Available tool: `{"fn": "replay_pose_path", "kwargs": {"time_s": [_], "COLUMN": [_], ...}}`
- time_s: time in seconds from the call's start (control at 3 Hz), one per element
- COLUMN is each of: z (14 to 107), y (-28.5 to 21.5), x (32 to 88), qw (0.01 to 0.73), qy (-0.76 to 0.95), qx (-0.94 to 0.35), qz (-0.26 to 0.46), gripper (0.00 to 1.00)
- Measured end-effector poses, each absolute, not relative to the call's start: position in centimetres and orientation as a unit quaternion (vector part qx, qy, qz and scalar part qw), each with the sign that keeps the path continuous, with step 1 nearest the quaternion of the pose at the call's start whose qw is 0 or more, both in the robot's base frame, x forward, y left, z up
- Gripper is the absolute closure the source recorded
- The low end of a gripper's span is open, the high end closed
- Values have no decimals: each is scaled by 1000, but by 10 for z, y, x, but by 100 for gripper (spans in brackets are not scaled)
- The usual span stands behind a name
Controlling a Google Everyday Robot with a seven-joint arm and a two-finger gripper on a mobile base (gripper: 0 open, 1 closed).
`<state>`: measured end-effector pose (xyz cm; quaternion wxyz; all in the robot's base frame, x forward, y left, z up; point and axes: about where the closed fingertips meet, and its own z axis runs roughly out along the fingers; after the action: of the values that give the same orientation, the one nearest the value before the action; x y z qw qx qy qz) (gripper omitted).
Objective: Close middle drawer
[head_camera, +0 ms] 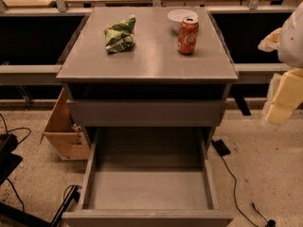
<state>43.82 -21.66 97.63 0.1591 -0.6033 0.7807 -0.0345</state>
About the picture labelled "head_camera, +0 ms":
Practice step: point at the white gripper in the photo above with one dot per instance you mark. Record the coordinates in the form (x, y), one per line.
(293, 43)

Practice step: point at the grey drawer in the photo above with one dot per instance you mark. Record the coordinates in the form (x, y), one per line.
(148, 177)
(147, 113)

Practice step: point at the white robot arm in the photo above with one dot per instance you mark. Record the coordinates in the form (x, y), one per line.
(288, 42)

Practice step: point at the grey drawer cabinet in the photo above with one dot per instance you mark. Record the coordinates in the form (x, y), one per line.
(154, 92)

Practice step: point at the grey top drawer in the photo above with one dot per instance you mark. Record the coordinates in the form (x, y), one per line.
(147, 113)

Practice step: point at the black power adapter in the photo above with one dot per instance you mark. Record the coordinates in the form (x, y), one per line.
(221, 147)

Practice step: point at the red soda can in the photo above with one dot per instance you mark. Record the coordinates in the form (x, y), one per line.
(188, 32)

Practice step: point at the white bowl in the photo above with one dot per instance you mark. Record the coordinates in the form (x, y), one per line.
(176, 16)

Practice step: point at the green chip bag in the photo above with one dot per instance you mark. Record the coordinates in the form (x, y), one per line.
(119, 37)

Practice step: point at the cardboard box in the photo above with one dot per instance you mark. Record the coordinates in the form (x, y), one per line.
(63, 134)

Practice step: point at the black equipment left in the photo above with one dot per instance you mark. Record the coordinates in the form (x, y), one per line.
(8, 160)

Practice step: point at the black stand leg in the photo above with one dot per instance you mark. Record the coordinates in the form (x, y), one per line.
(17, 218)

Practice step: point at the grey metal rail frame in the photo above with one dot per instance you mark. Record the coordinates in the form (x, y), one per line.
(28, 73)

